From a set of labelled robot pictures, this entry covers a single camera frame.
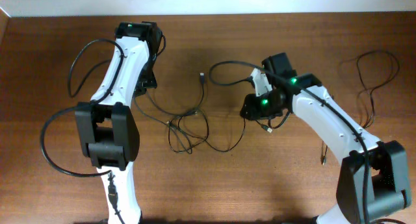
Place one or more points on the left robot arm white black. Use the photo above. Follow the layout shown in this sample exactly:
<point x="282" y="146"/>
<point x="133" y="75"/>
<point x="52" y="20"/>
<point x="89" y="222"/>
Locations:
<point x="107" y="130"/>

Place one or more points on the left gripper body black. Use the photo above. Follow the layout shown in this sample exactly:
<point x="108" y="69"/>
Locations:
<point x="149" y="80"/>

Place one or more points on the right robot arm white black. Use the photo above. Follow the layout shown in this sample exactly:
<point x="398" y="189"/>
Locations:
<point x="374" y="178"/>

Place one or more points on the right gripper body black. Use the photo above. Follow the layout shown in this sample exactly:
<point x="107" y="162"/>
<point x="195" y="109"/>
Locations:
<point x="262" y="106"/>

